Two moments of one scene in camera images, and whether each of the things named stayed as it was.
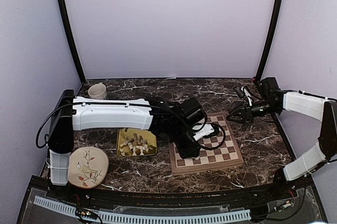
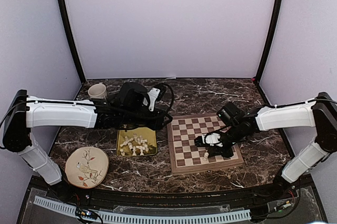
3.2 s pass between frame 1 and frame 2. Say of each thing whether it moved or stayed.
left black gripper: moved
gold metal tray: stayed
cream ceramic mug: stayed
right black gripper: moved
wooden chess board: stayed
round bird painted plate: stayed
